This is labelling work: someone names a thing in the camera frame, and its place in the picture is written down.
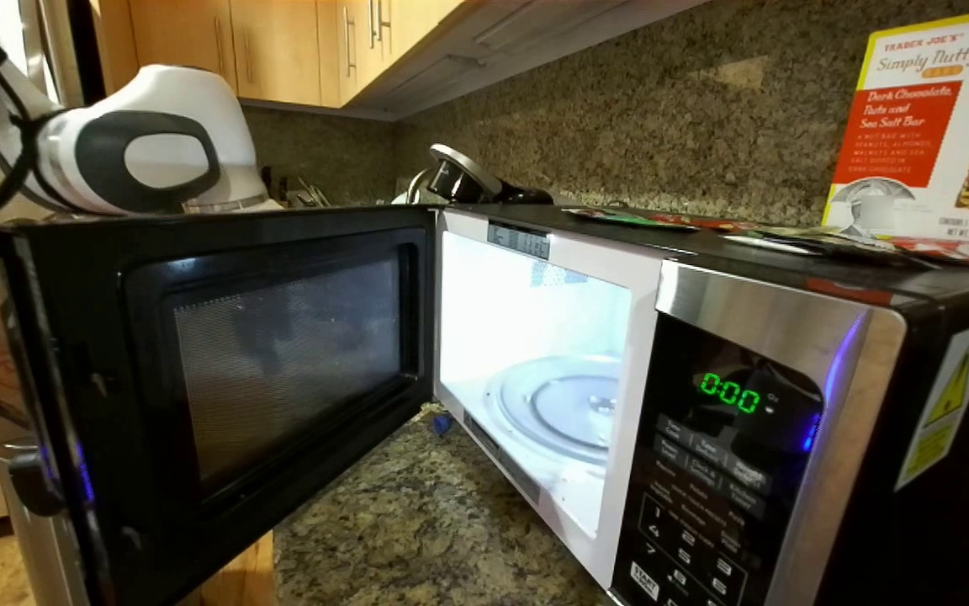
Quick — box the glass microwave turntable plate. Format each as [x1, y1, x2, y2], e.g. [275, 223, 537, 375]
[480, 354, 629, 465]

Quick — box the stainless steel black microwave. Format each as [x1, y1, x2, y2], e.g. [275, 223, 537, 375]
[0, 201, 969, 606]

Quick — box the yellow red snack box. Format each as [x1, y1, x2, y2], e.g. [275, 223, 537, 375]
[816, 2, 969, 247]

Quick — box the wooden wall cabinet door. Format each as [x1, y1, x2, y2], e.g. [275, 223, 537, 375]
[224, 0, 368, 111]
[361, 0, 467, 73]
[94, 0, 231, 109]

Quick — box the metal wall cabinet handle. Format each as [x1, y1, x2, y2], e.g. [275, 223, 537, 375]
[341, 7, 361, 76]
[368, 0, 392, 52]

